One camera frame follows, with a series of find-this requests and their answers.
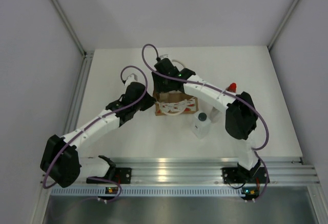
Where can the aluminium frame post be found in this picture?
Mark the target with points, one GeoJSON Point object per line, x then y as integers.
{"type": "Point", "coordinates": [283, 22]}
{"type": "Point", "coordinates": [83, 69]}

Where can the left aluminium frame post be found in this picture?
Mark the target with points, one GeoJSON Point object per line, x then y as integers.
{"type": "Point", "coordinates": [83, 69]}

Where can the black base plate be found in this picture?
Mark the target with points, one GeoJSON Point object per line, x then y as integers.
{"type": "Point", "coordinates": [118, 175]}
{"type": "Point", "coordinates": [231, 175]}

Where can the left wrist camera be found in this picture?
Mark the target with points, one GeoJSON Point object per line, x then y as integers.
{"type": "Point", "coordinates": [131, 78]}

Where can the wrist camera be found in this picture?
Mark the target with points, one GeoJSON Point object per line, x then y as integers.
{"type": "Point", "coordinates": [131, 78]}
{"type": "Point", "coordinates": [164, 56]}

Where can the perforated cable duct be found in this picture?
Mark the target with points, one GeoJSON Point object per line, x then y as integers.
{"type": "Point", "coordinates": [103, 191]}

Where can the red bottle red cap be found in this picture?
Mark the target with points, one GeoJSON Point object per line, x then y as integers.
{"type": "Point", "coordinates": [232, 88]}

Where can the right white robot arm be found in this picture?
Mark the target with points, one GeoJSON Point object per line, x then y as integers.
{"type": "Point", "coordinates": [240, 120]}

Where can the white bottle grey cap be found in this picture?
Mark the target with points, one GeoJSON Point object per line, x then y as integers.
{"type": "Point", "coordinates": [201, 124]}

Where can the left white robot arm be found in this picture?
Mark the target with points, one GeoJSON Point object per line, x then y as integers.
{"type": "Point", "coordinates": [61, 160]}

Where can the right aluminium frame post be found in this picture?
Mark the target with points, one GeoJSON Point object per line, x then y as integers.
{"type": "Point", "coordinates": [283, 22]}

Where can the clear plastic pouch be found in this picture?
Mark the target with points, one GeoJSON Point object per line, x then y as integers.
{"type": "Point", "coordinates": [214, 115]}

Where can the aluminium mounting rail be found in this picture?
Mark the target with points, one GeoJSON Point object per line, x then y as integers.
{"type": "Point", "coordinates": [282, 171]}

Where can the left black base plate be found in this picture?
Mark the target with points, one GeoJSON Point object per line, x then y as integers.
{"type": "Point", "coordinates": [118, 175]}

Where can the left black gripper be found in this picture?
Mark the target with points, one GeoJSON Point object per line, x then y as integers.
{"type": "Point", "coordinates": [149, 102]}

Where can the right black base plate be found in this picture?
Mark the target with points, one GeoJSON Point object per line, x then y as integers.
{"type": "Point", "coordinates": [231, 175]}

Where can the burlap watermelon print bag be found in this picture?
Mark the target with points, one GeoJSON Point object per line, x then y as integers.
{"type": "Point", "coordinates": [174, 103]}

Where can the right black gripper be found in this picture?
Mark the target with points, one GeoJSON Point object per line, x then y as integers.
{"type": "Point", "coordinates": [158, 86]}

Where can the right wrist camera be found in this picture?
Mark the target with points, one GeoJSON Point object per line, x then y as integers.
{"type": "Point", "coordinates": [164, 56]}

